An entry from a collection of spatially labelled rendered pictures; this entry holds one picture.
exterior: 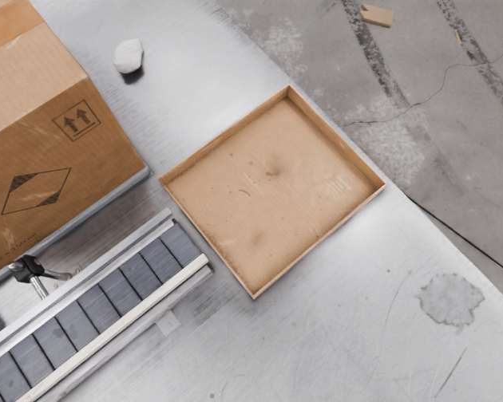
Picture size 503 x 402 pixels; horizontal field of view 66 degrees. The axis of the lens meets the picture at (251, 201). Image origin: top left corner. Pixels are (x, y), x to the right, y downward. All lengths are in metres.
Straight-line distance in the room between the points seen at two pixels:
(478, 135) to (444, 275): 1.26
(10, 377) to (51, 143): 0.35
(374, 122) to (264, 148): 1.11
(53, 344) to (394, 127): 1.52
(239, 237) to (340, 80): 1.30
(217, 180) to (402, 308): 0.38
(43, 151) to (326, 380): 0.53
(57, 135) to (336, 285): 0.48
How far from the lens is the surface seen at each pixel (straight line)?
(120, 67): 0.83
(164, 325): 0.68
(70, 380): 0.67
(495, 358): 0.78
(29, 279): 0.61
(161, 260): 0.64
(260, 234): 0.68
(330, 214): 0.70
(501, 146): 1.98
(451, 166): 1.83
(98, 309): 0.66
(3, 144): 0.51
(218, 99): 0.79
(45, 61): 0.52
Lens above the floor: 1.50
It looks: 73 degrees down
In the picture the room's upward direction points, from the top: 3 degrees clockwise
